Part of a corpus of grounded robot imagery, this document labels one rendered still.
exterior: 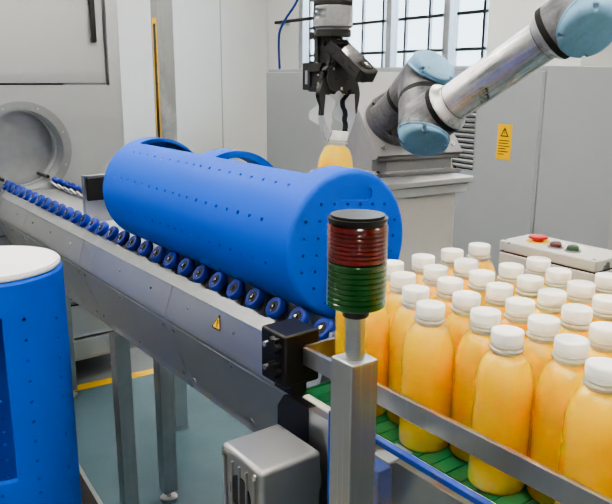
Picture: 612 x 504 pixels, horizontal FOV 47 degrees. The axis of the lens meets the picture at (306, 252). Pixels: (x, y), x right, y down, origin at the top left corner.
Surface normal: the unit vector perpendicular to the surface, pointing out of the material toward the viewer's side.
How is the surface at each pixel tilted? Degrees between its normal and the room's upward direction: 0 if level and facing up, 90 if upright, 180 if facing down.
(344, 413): 90
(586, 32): 127
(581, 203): 90
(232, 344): 70
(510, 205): 90
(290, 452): 0
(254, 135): 90
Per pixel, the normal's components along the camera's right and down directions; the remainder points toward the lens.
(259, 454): 0.00, -0.97
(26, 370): 0.69, 0.17
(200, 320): -0.75, -0.19
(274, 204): -0.65, -0.44
